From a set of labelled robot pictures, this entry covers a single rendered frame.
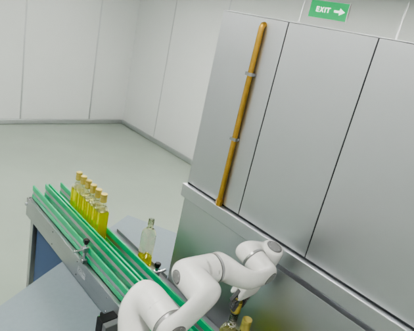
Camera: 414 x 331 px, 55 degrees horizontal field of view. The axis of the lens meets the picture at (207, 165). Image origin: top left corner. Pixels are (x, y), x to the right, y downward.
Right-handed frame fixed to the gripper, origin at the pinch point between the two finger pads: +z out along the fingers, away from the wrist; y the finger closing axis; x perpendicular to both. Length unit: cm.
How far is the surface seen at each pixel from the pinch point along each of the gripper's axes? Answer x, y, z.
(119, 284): -44, 13, 36
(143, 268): -49, -4, 38
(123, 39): -557, -295, 111
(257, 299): 1.2, -12.0, 2.6
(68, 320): -48, 29, 58
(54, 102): -528, -182, 226
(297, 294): 11.5, -11.8, -13.0
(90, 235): -84, 5, 47
